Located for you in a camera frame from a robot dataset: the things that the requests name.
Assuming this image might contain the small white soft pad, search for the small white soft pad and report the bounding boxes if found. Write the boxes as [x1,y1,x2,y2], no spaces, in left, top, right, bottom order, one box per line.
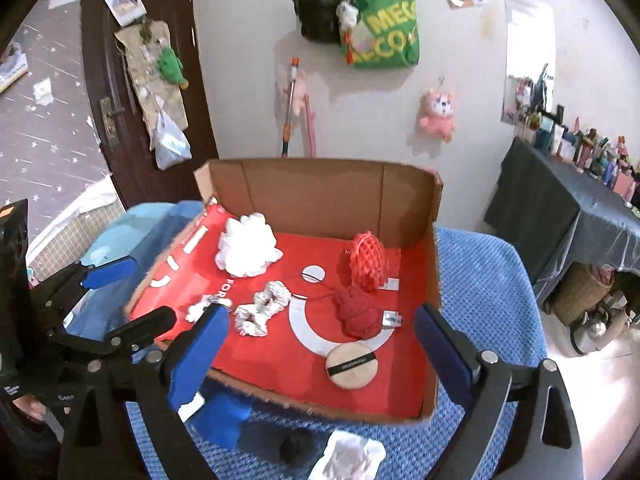
[178,391,206,422]

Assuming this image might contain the blue soft cloth pouch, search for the blue soft cloth pouch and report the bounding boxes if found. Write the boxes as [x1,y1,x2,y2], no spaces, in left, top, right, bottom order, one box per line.
[191,382,254,450]

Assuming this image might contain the floral white scrunchie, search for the floral white scrunchie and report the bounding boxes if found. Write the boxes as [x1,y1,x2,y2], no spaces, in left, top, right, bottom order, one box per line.
[234,281,292,337]

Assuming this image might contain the white mesh bath pouf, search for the white mesh bath pouf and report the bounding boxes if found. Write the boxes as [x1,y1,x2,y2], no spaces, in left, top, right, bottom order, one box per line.
[215,212,283,278]

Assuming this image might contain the black knitted soft item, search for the black knitted soft item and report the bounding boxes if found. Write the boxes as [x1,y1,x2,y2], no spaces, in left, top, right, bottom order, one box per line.
[279,428,316,465]

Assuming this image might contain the white tissue packet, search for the white tissue packet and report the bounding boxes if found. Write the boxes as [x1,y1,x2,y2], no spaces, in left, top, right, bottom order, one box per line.
[308,430,386,480]

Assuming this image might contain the beige round powder puff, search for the beige round powder puff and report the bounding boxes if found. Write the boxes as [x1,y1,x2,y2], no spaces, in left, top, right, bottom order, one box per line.
[326,341,378,390]

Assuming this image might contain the red knitted yarn item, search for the red knitted yarn item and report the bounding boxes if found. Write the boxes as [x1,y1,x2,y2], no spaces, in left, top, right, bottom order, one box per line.
[333,286,383,340]

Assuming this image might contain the orange-red mesh bath pouf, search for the orange-red mesh bath pouf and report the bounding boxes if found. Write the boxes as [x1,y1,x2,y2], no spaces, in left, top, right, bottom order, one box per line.
[349,231,387,292]

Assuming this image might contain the white fluffy star plush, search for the white fluffy star plush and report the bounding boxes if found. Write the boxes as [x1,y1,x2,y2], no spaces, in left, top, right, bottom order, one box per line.
[186,295,232,324]

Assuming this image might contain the person's left hand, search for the person's left hand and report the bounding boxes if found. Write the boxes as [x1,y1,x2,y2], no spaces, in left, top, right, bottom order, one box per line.
[13,394,47,422]

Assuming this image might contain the light blue patterned bedding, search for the light blue patterned bedding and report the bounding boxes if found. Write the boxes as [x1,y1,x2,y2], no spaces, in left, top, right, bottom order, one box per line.
[80,203,174,266]

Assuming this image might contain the white plastic bag on door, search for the white plastic bag on door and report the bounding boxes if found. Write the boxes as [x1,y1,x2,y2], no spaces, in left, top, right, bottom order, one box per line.
[152,110,192,170]

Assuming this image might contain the blue knitted blanket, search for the blue knitted blanket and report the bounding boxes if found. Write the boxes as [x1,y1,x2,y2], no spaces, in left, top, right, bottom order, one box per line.
[67,199,549,480]

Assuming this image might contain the cardboard box red lining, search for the cardboard box red lining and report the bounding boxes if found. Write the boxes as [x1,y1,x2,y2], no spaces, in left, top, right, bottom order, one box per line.
[125,158,442,424]

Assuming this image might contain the table with dark cloth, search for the table with dark cloth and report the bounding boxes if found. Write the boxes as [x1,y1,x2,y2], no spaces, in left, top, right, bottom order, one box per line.
[484,138,639,304]

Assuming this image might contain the green plush toy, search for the green plush toy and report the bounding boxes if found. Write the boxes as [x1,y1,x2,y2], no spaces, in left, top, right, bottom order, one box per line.
[156,47,189,90]

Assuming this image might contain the beige hanging door organizer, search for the beige hanging door organizer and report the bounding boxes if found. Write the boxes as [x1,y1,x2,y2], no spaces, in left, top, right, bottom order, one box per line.
[114,16,189,150]

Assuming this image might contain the cosmetics bottles on table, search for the cosmetics bottles on table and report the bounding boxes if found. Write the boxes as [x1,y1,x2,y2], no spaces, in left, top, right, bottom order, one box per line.
[515,106,639,208]

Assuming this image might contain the dark brown door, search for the dark brown door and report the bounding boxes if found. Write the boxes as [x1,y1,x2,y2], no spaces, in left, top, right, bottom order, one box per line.
[80,0,218,207]

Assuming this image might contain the green tote bag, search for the green tote bag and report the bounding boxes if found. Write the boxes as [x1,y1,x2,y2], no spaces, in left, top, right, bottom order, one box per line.
[336,0,420,70]

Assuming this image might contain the orange white stick on wall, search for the orange white stick on wall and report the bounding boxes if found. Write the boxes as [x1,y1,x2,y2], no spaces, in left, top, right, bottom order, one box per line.
[281,58,299,158]

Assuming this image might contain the pink plush toy on wall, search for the pink plush toy on wall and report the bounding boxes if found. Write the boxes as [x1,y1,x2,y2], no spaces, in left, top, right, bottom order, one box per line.
[418,89,456,143]

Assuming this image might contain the black bag on wall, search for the black bag on wall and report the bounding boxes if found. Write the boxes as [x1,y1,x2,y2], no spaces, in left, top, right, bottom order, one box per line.
[292,0,342,44]

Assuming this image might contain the wall mirror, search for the wall mirror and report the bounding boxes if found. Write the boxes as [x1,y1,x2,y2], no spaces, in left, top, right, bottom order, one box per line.
[501,0,556,125]

